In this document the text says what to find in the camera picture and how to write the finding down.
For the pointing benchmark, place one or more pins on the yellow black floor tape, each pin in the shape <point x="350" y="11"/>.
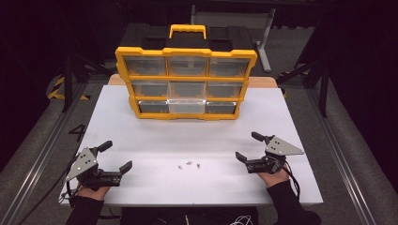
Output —
<point x="58" y="90"/>

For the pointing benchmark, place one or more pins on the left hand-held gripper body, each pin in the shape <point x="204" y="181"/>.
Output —
<point x="84" y="162"/>

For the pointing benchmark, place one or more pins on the aluminium floor rail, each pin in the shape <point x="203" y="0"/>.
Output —
<point x="40" y="156"/>
<point x="341" y="156"/>

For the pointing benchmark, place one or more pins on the black stand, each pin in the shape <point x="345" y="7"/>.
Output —
<point x="67" y="81"/>
<point x="322" y="78"/>

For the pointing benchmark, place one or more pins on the grey metal stand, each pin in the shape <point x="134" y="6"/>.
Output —
<point x="264" y="40"/>

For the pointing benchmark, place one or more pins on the yellow black drawer organizer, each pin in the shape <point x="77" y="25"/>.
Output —
<point x="185" y="52"/>

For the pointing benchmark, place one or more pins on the person's right hand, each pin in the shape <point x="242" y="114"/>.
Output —
<point x="273" y="178"/>

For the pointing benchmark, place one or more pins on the person's dark clothing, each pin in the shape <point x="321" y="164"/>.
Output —
<point x="187" y="216"/>

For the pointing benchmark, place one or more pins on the person's left hand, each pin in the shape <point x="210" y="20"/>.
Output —
<point x="94" y="193"/>

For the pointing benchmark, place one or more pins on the clear plastic drawer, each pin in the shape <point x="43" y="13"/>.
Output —
<point x="186" y="105"/>

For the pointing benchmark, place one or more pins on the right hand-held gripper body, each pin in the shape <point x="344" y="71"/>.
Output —
<point x="280" y="146"/>

